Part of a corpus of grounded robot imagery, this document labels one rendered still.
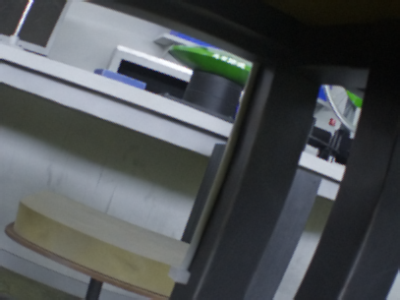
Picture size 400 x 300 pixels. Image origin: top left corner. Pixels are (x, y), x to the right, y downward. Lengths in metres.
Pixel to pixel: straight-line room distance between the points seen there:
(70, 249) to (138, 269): 0.12
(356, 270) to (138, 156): 2.25
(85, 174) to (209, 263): 2.05
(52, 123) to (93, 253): 1.58
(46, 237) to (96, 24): 1.67
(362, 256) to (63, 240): 0.70
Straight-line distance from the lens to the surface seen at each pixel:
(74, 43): 2.51
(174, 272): 0.51
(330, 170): 1.76
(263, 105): 0.48
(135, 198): 2.56
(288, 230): 1.39
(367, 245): 0.32
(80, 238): 0.95
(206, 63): 1.56
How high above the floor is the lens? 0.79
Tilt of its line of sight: 1 degrees up
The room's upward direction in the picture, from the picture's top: 19 degrees clockwise
